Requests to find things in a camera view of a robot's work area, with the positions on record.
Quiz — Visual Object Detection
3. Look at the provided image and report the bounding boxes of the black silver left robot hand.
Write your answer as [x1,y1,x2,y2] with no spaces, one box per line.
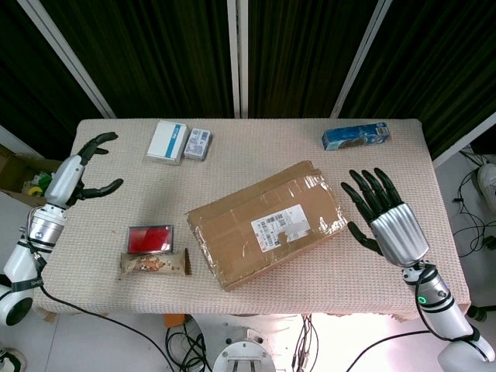
[43,131,125,212]

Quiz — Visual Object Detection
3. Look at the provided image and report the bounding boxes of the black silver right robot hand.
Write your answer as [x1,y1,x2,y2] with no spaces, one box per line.
[339,167,431,269]

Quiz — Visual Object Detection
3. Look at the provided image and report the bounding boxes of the large brown cardboard box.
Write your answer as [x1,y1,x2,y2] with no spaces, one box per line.
[184,160,349,292]

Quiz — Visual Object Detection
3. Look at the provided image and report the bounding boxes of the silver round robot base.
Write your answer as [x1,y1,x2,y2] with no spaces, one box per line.
[212,327,277,372]

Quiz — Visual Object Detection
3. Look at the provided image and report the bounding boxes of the cardboard box with green clutter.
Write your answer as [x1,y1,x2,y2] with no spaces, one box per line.
[0,145,63,203]

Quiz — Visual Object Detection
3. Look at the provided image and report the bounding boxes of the blue cookie box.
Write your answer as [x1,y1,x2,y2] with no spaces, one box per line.
[322,122,391,151]

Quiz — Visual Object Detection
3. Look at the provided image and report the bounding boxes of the white box with blue stripe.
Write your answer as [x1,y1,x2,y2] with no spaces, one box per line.
[146,120,190,167]

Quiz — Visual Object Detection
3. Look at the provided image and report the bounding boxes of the dark green curtain panel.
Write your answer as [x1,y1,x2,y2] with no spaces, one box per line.
[38,0,236,119]
[0,0,106,160]
[339,0,496,160]
[247,0,377,119]

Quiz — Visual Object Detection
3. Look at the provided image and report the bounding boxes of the beige nut snack bar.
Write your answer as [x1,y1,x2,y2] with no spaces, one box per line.
[119,248,194,277]

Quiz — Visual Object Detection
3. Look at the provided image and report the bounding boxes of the small blue white patterned box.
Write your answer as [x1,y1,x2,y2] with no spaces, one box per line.
[183,128,213,161]

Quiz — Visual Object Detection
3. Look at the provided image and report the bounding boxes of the beige waffle tablecloth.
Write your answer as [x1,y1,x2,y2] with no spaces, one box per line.
[31,118,473,322]

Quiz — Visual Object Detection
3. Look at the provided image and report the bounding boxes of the orange block under table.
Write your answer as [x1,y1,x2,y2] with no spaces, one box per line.
[162,313,188,331]

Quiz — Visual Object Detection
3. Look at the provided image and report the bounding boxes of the white partition frame post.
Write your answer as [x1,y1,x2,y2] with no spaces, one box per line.
[330,0,393,119]
[431,112,496,169]
[0,124,43,159]
[17,0,117,119]
[239,0,250,119]
[226,0,241,119]

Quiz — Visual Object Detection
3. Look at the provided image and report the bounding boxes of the black floor cables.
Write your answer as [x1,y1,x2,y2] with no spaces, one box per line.
[451,146,496,257]

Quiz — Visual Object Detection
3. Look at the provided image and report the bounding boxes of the red case with black frame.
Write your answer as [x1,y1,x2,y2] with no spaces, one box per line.
[126,224,175,256]

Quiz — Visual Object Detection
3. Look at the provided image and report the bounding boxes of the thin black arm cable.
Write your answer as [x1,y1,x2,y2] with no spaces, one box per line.
[344,329,432,372]

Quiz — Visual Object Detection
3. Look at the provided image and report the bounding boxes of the coloured wire bundle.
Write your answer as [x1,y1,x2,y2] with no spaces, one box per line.
[291,313,323,372]

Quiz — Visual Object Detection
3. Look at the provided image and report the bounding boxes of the long black arm cable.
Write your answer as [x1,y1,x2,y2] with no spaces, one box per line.
[37,267,176,372]

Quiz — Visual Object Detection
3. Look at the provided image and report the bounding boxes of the black coiled cable bundle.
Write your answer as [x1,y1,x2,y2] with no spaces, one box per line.
[165,313,213,372]

